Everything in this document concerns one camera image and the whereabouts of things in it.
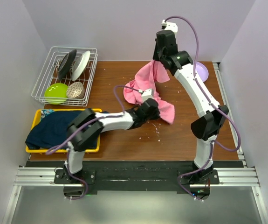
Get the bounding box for pink t-shirt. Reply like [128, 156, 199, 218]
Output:
[124, 60, 175, 125]

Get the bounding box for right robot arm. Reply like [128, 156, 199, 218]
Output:
[153, 30, 229, 183]

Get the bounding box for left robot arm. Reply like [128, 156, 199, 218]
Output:
[64, 98, 160, 183]

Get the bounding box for lilac plastic plate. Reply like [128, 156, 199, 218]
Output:
[196, 62, 209, 82]

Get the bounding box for patterned ceramic cup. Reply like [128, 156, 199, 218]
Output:
[66, 82, 85, 99]

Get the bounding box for white plate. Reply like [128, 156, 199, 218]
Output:
[71, 50, 90, 81]

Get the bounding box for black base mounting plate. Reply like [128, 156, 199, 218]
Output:
[54, 161, 219, 195]

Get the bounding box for green plastic bowl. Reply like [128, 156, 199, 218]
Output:
[44, 83, 68, 105]

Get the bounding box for dark blue denim jeans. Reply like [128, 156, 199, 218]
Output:
[25, 110, 81, 150]

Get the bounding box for blue patterned cloth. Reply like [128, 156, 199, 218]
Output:
[40, 109, 54, 120]

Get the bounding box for yellow plastic tray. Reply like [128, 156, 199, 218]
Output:
[25, 108, 103, 154]

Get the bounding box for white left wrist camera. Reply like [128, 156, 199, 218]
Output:
[138, 88, 155, 103]

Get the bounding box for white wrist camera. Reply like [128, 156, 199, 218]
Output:
[138, 88, 155, 103]
[161, 20, 178, 34]

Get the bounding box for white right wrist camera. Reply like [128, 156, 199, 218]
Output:
[161, 20, 178, 34]

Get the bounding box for white wire dish rack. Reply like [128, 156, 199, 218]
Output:
[31, 46, 98, 107]

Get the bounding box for aluminium frame rail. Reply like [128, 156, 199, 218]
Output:
[2, 167, 268, 224]

